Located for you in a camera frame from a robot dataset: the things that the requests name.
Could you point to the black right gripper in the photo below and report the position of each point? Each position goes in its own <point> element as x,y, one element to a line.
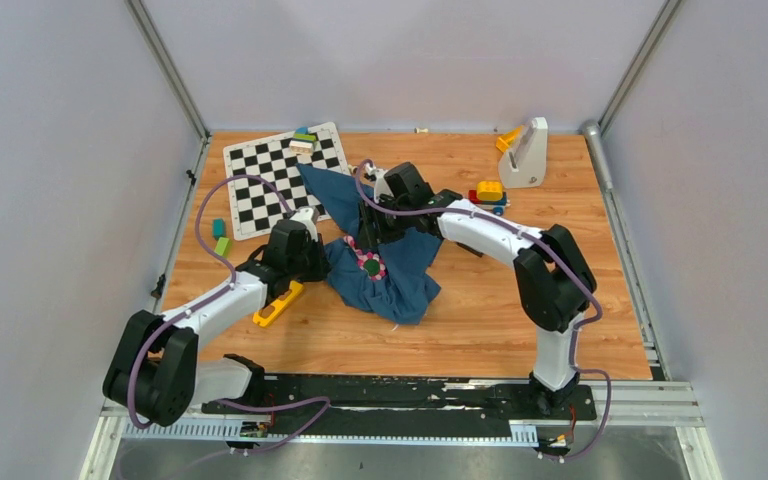
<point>369,235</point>

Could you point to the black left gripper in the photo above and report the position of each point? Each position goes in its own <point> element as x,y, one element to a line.
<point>322,265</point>

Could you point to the blue garment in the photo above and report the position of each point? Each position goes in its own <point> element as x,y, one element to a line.
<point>392,281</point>

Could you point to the pink white flower brooch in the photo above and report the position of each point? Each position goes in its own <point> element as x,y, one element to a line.
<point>351,243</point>

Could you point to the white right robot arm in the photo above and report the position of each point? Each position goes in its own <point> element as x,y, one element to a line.
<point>555,284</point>

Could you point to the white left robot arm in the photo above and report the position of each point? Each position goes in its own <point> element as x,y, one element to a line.
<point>155,372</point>

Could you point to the black white checkerboard mat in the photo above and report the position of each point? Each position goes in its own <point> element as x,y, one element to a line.
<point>254,208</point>

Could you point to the green toy block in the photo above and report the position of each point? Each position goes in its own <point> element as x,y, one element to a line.
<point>222,247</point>

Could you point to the teal toy block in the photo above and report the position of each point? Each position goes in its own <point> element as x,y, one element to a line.
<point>219,229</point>

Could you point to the stacked toy bricks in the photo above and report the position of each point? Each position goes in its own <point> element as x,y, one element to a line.
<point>303,142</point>

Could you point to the colourful toy car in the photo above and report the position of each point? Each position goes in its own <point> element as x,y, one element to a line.
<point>490,196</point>

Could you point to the orange toy piece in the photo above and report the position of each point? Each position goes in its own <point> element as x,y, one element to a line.
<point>506,140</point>

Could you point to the white wedge stand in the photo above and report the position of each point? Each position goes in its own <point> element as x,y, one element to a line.
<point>524,164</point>

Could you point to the yellow plastic frame toy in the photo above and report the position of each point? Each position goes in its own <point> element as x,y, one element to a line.
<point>270,313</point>

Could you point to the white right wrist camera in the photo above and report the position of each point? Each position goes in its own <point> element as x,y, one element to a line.
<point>376,176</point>

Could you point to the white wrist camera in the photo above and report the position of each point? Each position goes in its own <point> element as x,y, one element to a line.
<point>376,176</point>
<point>307,216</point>

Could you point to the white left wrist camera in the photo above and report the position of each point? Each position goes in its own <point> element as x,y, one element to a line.
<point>307,216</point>

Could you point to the black square frame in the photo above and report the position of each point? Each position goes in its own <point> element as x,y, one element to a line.
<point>472,250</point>

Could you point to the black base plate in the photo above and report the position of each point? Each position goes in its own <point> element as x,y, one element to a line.
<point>399,406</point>

